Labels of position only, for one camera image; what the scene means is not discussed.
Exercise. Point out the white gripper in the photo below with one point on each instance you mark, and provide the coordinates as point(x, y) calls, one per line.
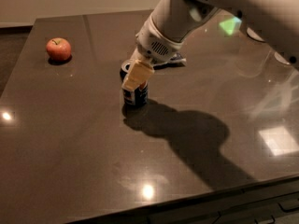
point(153, 45)

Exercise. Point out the blue pepsi can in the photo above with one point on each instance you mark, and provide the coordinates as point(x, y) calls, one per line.
point(138, 97)

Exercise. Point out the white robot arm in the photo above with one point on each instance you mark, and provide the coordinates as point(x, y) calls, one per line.
point(276, 22)

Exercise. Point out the blue chip bag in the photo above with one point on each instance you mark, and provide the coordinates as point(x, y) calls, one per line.
point(176, 59)

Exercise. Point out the red apple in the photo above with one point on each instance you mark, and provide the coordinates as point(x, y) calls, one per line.
point(59, 49)

